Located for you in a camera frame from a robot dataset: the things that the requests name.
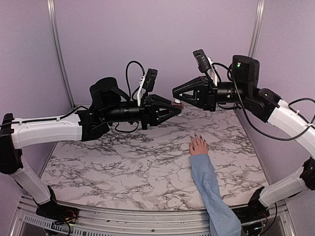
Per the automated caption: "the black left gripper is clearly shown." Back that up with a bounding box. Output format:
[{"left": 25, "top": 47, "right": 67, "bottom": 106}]
[{"left": 103, "top": 93, "right": 181, "bottom": 129}]

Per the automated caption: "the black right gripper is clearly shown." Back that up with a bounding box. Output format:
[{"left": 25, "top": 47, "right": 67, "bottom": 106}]
[{"left": 172, "top": 76, "right": 250, "bottom": 112}]

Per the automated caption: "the dark red nail polish bottle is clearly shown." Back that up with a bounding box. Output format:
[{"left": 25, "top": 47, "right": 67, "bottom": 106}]
[{"left": 172, "top": 103, "right": 184, "bottom": 116}]

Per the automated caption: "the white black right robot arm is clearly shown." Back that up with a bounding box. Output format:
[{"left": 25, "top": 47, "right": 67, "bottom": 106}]
[{"left": 172, "top": 50, "right": 315, "bottom": 220}]

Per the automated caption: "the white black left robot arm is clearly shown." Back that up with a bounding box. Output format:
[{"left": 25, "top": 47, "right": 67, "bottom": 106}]
[{"left": 0, "top": 77, "right": 183, "bottom": 219}]

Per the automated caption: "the forearm in blue sleeve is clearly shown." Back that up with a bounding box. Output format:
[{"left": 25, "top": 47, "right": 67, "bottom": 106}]
[{"left": 189, "top": 154, "right": 242, "bottom": 236}]

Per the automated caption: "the person's hand with painted nails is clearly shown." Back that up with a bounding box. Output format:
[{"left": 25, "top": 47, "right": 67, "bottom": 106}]
[{"left": 189, "top": 134, "right": 208, "bottom": 156}]

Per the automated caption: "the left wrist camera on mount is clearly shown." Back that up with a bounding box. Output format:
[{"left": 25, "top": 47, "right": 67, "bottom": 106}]
[{"left": 136, "top": 68, "right": 158, "bottom": 107}]

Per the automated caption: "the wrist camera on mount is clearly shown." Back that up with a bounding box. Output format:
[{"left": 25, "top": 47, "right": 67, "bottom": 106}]
[
  {"left": 136, "top": 68, "right": 158, "bottom": 107},
  {"left": 193, "top": 49, "right": 219, "bottom": 86}
]

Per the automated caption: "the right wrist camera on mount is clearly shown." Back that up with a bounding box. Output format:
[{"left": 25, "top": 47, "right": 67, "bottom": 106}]
[{"left": 193, "top": 49, "right": 219, "bottom": 86}]

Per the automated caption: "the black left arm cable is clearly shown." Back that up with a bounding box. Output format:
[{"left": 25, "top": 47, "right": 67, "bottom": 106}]
[{"left": 125, "top": 60, "right": 146, "bottom": 100}]

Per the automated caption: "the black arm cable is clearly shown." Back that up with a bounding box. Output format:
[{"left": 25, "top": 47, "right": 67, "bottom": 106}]
[
  {"left": 211, "top": 62, "right": 315, "bottom": 141},
  {"left": 125, "top": 60, "right": 146, "bottom": 100}
]

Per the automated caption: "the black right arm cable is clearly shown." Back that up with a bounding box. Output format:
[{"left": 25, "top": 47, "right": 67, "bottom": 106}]
[{"left": 211, "top": 62, "right": 315, "bottom": 141}]

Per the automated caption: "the aluminium corner post right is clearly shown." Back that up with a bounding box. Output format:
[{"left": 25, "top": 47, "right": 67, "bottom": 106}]
[{"left": 248, "top": 0, "right": 266, "bottom": 58}]

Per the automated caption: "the aluminium corner post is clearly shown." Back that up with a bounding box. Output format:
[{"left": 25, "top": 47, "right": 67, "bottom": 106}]
[
  {"left": 47, "top": 0, "right": 75, "bottom": 108},
  {"left": 248, "top": 0, "right": 266, "bottom": 58}
]

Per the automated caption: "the aluminium front frame rail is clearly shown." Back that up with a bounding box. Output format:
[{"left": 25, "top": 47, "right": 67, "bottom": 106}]
[{"left": 9, "top": 194, "right": 296, "bottom": 236}]

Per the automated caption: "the aluminium corner post left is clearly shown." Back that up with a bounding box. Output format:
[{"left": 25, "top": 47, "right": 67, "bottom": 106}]
[{"left": 47, "top": 0, "right": 75, "bottom": 108}]

